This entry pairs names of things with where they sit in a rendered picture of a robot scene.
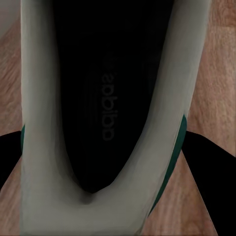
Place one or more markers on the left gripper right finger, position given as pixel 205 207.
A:
pixel 214 171

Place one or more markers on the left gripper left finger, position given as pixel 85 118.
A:
pixel 10 153

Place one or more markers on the gym shoe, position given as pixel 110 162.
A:
pixel 106 90

